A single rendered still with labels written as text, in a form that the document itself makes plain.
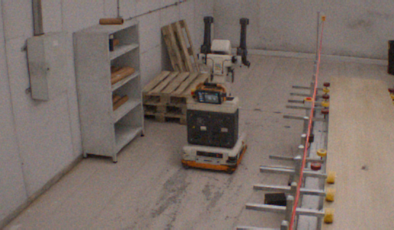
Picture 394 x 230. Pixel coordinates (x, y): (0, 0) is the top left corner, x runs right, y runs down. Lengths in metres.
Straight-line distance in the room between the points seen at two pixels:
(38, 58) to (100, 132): 1.42
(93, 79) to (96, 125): 0.55
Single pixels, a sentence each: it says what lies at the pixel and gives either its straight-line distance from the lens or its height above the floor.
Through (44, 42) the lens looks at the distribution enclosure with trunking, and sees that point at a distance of 4.38.
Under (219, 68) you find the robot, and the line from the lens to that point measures 5.18.
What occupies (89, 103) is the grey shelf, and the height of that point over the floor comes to 0.72.
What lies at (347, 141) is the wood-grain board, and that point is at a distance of 3.84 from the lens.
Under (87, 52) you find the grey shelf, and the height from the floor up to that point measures 1.32.
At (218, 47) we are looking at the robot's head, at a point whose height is 1.31.
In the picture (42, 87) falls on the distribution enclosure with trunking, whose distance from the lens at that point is 4.50.
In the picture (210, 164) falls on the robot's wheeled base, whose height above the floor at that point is 0.10.
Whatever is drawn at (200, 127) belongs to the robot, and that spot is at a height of 0.50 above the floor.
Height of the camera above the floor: 2.34
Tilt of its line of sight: 20 degrees down
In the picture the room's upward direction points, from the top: straight up
